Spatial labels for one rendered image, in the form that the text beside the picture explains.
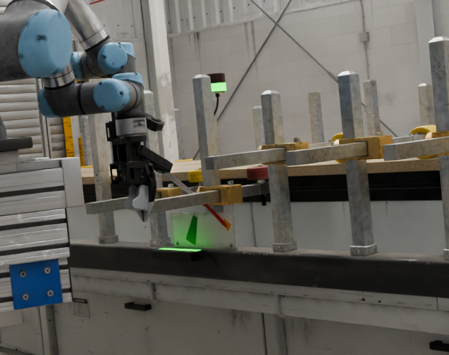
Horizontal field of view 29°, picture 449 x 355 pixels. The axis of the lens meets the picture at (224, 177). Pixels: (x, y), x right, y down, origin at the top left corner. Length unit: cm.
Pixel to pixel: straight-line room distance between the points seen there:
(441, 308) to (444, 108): 43
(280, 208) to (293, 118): 907
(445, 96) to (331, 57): 902
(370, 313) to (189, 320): 97
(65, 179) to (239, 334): 127
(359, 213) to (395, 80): 839
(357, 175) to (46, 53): 81
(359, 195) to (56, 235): 74
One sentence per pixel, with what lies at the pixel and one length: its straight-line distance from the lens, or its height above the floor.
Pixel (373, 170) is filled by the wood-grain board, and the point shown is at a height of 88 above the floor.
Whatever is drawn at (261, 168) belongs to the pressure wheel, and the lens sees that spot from 244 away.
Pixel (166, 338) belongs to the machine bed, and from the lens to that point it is 306.
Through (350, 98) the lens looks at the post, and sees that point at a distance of 203.
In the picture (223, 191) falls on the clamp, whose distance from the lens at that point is 234.
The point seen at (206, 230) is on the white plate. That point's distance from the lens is 241.
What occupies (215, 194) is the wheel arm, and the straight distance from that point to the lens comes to 234.
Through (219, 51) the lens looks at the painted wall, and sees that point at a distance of 1205.
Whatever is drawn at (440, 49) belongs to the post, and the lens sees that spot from 189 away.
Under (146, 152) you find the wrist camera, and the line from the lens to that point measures 218.
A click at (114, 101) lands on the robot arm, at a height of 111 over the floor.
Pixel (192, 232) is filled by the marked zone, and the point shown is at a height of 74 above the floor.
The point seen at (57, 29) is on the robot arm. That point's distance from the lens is 161.
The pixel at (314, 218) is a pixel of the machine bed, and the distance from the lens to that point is 243.
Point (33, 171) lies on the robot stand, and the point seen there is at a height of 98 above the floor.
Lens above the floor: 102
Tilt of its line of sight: 3 degrees down
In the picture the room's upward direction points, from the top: 6 degrees counter-clockwise
